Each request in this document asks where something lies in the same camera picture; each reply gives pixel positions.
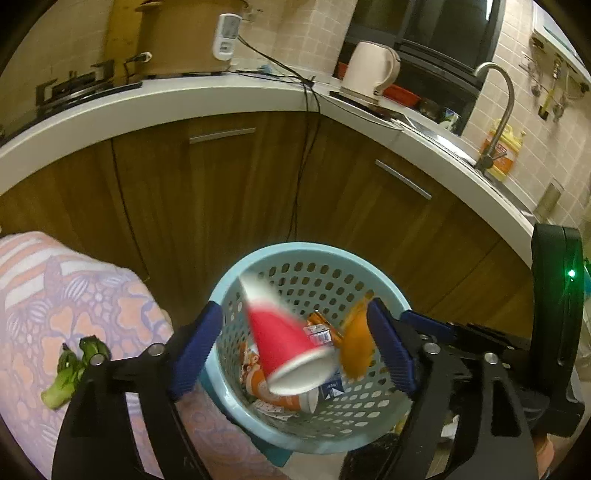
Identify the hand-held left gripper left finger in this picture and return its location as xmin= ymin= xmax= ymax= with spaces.
xmin=51 ymin=301 xmax=225 ymax=480

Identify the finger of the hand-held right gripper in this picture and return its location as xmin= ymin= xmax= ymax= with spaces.
xmin=401 ymin=309 xmax=534 ymax=363

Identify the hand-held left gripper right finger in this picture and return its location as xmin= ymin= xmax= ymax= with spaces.
xmin=367 ymin=298 xmax=541 ymax=480

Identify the orange peel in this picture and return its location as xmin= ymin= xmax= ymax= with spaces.
xmin=339 ymin=298 xmax=376 ymax=382

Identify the orange printed snack packet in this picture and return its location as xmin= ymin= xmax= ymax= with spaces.
xmin=239 ymin=340 xmax=265 ymax=385

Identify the white and blue milk carton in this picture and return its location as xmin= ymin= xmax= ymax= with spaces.
xmin=318 ymin=369 xmax=345 ymax=401

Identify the red and white paper cup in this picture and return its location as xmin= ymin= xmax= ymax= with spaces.
xmin=239 ymin=271 xmax=336 ymax=396

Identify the orange cylinder container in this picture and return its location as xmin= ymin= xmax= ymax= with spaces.
xmin=244 ymin=364 xmax=320 ymax=414

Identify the light blue plastic basket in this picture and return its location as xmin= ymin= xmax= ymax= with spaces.
xmin=198 ymin=242 xmax=415 ymax=455

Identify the metal cup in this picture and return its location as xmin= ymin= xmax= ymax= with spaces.
xmin=534 ymin=179 xmax=565 ymax=223

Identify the green vegetable stem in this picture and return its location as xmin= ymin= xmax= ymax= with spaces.
xmin=41 ymin=336 xmax=112 ymax=409

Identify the pink floral tablecloth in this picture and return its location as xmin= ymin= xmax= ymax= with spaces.
xmin=0 ymin=231 xmax=278 ymax=480

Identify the wooden kitchen cabinet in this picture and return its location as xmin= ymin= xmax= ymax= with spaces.
xmin=0 ymin=110 xmax=537 ymax=344

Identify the yellow dish soap bottle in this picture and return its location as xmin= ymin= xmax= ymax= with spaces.
xmin=480 ymin=118 xmax=528 ymax=182

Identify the printed mug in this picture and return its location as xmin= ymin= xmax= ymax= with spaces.
xmin=438 ymin=107 xmax=461 ymax=136

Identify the steel kitchen faucet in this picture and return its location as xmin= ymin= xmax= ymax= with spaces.
xmin=474 ymin=62 xmax=516 ymax=172

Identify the red bowl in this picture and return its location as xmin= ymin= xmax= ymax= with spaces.
xmin=382 ymin=84 xmax=422 ymax=106

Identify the white electric kettle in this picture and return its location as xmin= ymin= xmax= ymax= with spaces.
xmin=339 ymin=40 xmax=402 ymax=105

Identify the black gas stove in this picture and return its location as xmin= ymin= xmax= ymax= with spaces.
xmin=35 ymin=59 xmax=143 ymax=117

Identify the brown rice cooker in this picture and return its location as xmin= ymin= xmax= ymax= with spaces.
xmin=137 ymin=0 xmax=251 ymax=77

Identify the white plug-in timer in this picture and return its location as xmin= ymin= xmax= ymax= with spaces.
xmin=211 ymin=13 xmax=242 ymax=61

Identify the silver cabinet handle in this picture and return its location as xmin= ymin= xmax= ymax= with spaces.
xmin=188 ymin=126 xmax=257 ymax=145
xmin=374 ymin=159 xmax=433 ymax=200

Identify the black power cable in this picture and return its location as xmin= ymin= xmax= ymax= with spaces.
xmin=238 ymin=34 xmax=324 ymax=237
xmin=109 ymin=137 xmax=151 ymax=283

